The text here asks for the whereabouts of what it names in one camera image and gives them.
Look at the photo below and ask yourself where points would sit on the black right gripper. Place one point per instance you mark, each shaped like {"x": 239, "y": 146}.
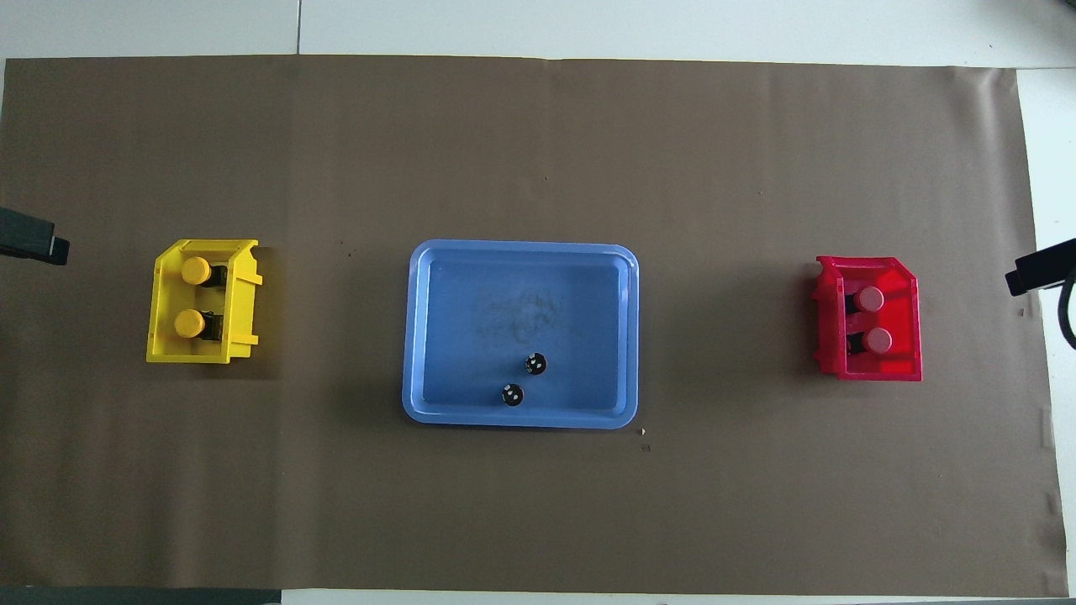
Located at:
{"x": 1051, "y": 262}

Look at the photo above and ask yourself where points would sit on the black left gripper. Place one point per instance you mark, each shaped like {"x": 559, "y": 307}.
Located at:
{"x": 25, "y": 231}

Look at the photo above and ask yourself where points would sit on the yellow push button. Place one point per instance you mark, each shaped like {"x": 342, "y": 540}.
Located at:
{"x": 189, "y": 323}
{"x": 195, "y": 270}

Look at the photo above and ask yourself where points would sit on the red push button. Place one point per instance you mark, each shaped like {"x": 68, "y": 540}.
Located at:
{"x": 878, "y": 339}
{"x": 870, "y": 298}

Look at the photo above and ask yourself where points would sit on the blue plastic tray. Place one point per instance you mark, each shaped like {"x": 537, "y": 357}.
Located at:
{"x": 471, "y": 336}

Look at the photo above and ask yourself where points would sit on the red plastic bin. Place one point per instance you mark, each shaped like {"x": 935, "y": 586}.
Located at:
{"x": 899, "y": 319}

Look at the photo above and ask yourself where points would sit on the yellow plastic bin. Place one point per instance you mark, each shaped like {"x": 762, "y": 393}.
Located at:
{"x": 193, "y": 351}

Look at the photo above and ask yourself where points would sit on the black cylindrical capacitor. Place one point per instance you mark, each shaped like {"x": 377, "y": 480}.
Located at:
{"x": 513, "y": 394}
{"x": 535, "y": 364}

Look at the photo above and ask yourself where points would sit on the brown paper mat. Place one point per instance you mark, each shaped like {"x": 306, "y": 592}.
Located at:
{"x": 538, "y": 504}

